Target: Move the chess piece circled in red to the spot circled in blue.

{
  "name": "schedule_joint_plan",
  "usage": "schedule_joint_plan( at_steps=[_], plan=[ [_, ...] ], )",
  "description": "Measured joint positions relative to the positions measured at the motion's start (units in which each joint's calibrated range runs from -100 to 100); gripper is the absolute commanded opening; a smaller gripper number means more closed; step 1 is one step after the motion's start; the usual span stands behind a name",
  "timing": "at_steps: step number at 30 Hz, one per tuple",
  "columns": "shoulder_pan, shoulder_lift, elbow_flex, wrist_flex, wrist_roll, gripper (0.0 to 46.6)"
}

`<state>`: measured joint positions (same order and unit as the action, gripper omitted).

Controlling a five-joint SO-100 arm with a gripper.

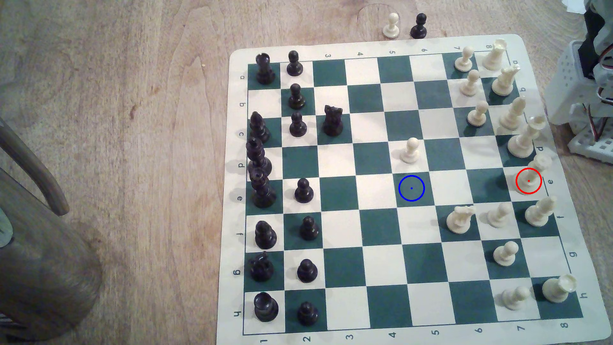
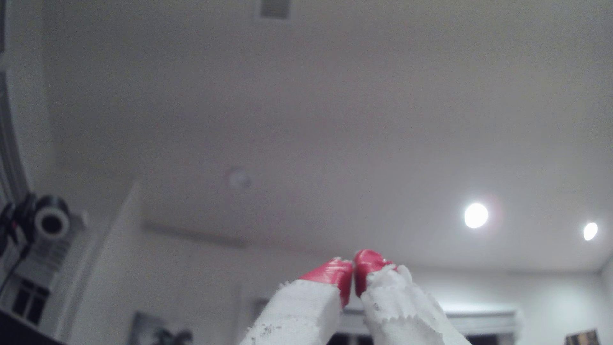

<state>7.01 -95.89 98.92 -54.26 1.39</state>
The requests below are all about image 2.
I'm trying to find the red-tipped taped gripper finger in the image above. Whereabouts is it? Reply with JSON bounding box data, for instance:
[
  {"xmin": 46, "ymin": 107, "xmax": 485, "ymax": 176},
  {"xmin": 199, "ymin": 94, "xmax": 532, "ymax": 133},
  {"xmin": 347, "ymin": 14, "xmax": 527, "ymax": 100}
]
[
  {"xmin": 354, "ymin": 249, "xmax": 472, "ymax": 345},
  {"xmin": 239, "ymin": 259, "xmax": 354, "ymax": 345}
]

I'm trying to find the large round ceiling light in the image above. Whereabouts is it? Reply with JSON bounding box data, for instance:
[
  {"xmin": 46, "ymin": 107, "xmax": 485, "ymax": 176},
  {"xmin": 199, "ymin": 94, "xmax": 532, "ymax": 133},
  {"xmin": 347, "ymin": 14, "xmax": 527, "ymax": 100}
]
[{"xmin": 464, "ymin": 202, "xmax": 490, "ymax": 230}]

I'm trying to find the black round webcam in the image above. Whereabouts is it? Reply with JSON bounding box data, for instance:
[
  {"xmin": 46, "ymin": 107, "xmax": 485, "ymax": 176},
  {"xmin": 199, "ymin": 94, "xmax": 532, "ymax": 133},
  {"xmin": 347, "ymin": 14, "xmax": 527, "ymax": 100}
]
[{"xmin": 0, "ymin": 192, "xmax": 72, "ymax": 250}]

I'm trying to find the ceiling air vent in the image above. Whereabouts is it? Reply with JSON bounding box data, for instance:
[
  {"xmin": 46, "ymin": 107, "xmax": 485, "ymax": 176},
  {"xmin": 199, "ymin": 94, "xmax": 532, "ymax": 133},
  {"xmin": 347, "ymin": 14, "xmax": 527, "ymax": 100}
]
[{"xmin": 258, "ymin": 0, "xmax": 293, "ymax": 21}]

